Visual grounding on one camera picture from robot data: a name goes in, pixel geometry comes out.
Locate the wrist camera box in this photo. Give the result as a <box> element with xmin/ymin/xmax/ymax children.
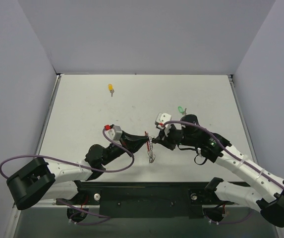
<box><xmin>104</xmin><ymin>125</ymin><xmax>122</xmax><ymax>141</ymax></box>
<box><xmin>155</xmin><ymin>113</ymin><xmax>172</xmax><ymax>136</ymax></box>

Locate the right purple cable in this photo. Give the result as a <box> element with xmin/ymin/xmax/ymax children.
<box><xmin>160</xmin><ymin>120</ymin><xmax>284</xmax><ymax>225</ymax></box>

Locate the purple cable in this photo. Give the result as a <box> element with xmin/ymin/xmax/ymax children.
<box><xmin>160</xmin><ymin>120</ymin><xmax>284</xmax><ymax>225</ymax></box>
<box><xmin>0</xmin><ymin>127</ymin><xmax>135</xmax><ymax>226</ymax></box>

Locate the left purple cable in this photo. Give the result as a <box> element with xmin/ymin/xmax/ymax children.
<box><xmin>0</xmin><ymin>127</ymin><xmax>135</xmax><ymax>226</ymax></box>

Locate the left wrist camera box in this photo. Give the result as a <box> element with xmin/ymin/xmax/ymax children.
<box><xmin>104</xmin><ymin>125</ymin><xmax>122</xmax><ymax>141</ymax></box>

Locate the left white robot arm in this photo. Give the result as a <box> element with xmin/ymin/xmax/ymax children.
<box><xmin>6</xmin><ymin>129</ymin><xmax>149</xmax><ymax>210</ymax></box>

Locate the aluminium frame rail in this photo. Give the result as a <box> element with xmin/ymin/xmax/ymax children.
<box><xmin>12</xmin><ymin>185</ymin><xmax>280</xmax><ymax>211</ymax></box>

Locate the yellow tag key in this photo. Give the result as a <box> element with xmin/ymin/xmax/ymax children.
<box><xmin>108</xmin><ymin>84</ymin><xmax>114</xmax><ymax>96</ymax></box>

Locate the green tag key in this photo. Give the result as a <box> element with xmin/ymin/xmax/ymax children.
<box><xmin>178</xmin><ymin>106</ymin><xmax>187</xmax><ymax>116</ymax></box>

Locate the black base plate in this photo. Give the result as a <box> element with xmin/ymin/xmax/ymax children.
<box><xmin>69</xmin><ymin>181</ymin><xmax>224</xmax><ymax>219</ymax></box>

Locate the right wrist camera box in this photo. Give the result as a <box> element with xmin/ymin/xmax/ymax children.
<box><xmin>155</xmin><ymin>113</ymin><xmax>172</xmax><ymax>136</ymax></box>

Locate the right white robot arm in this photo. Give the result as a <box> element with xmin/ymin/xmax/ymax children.
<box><xmin>153</xmin><ymin>113</ymin><xmax>284</xmax><ymax>228</ymax></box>

